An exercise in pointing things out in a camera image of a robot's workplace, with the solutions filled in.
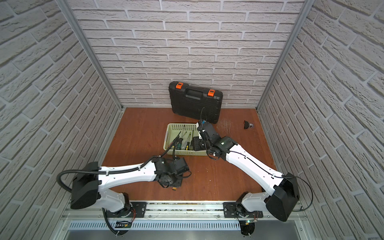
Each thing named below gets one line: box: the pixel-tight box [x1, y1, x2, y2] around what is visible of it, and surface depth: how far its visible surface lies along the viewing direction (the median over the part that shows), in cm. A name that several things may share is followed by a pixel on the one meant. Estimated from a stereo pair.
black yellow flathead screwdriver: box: [185, 132, 191, 151], surface depth 97 cm
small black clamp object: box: [243, 120, 254, 130], surface depth 109 cm
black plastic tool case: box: [168, 81, 223, 124], surface depth 97 cm
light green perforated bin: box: [163, 123, 208, 156], surface depth 102 cm
